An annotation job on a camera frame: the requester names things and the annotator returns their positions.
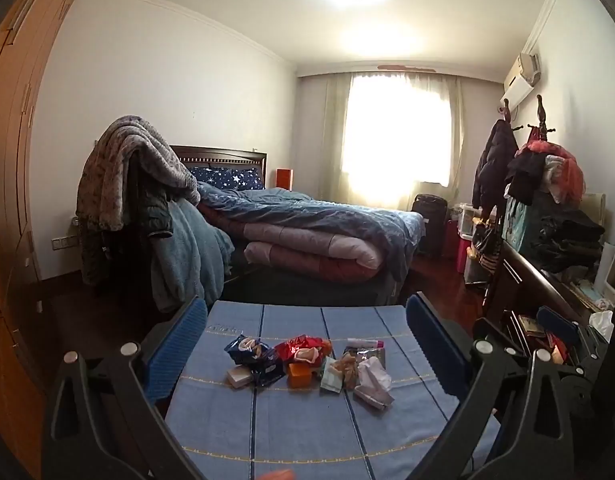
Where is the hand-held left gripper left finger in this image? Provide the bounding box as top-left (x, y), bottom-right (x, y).
top-left (41, 296), bottom-right (210, 480)

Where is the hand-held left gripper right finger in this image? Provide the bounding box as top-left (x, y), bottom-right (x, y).
top-left (402, 292), bottom-right (574, 480)

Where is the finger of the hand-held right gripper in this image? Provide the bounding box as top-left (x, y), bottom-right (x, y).
top-left (536, 306), bottom-right (595, 361)

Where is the white tissue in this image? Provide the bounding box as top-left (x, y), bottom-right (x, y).
top-left (354, 356), bottom-right (395, 412)

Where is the green snack packet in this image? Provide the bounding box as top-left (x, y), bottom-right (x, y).
top-left (320, 357), bottom-right (346, 394)

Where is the green covered book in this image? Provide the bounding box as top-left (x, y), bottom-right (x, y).
top-left (510, 312), bottom-right (549, 339)

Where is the white plastic bag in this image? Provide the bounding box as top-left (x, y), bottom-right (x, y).
top-left (589, 309), bottom-right (615, 344)

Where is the dark wooden dresser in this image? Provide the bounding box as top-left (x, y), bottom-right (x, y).
top-left (481, 241), bottom-right (615, 363)

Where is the dark blue snack packet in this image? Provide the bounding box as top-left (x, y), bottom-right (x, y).
top-left (224, 335), bottom-right (282, 387)

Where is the white upright board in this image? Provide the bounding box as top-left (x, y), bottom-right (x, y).
top-left (594, 242), bottom-right (615, 302)

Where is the brown crumpled wrapper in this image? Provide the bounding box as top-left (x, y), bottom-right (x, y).
top-left (337, 352), bottom-right (364, 392)

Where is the light blue fleece blanket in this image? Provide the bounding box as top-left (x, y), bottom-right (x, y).
top-left (151, 199), bottom-right (236, 314)

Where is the pink storage box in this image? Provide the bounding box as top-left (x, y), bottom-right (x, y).
top-left (454, 232), bottom-right (474, 274)

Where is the striped hanging bag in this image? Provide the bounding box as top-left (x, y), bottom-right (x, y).
top-left (470, 222), bottom-right (503, 274)

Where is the teal shopping bag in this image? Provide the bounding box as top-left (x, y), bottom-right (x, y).
top-left (502, 195), bottom-right (544, 257)

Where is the black suitcase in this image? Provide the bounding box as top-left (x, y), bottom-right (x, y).
top-left (412, 193), bottom-right (449, 259)

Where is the cream plastic crate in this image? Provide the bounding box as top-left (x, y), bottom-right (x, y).
top-left (579, 191), bottom-right (607, 227)

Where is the orange small box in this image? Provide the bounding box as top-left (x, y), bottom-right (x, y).
top-left (287, 362), bottom-right (321, 389)

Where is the dark padded jacket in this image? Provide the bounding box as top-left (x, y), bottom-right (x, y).
top-left (79, 160), bottom-right (175, 287)

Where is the bed with grey sheet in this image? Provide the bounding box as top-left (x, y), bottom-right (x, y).
top-left (169, 144), bottom-right (428, 309)

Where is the blue tablecloth table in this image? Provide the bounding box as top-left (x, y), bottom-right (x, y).
top-left (164, 301), bottom-right (501, 480)

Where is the pink and red quilt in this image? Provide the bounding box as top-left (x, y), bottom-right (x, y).
top-left (201, 204), bottom-right (387, 282)

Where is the pile of mixed clothes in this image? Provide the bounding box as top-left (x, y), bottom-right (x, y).
top-left (505, 139), bottom-right (586, 207)

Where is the blue patterned duvet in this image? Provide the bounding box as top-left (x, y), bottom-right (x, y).
top-left (196, 182), bottom-right (427, 282)

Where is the black hanging jacket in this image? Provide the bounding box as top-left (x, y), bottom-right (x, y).
top-left (471, 119), bottom-right (519, 209)

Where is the star print pillow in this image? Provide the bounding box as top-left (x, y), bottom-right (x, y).
top-left (186, 165), bottom-right (266, 192)

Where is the grey fleece blanket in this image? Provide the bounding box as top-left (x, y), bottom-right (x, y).
top-left (76, 115), bottom-right (203, 234)

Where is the dark wooden headboard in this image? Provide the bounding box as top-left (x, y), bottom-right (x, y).
top-left (169, 144), bottom-right (268, 172)

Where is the wooden coat rack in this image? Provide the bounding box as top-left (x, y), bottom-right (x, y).
top-left (497, 94), bottom-right (557, 147)

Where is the wooden wardrobe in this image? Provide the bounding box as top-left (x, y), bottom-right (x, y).
top-left (0, 0), bottom-right (102, 480)

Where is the cream window curtain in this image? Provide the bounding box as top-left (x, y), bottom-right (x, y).
top-left (326, 72), bottom-right (467, 209)

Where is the white air conditioner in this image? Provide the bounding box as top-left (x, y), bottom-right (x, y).
top-left (499, 52), bottom-right (543, 109)

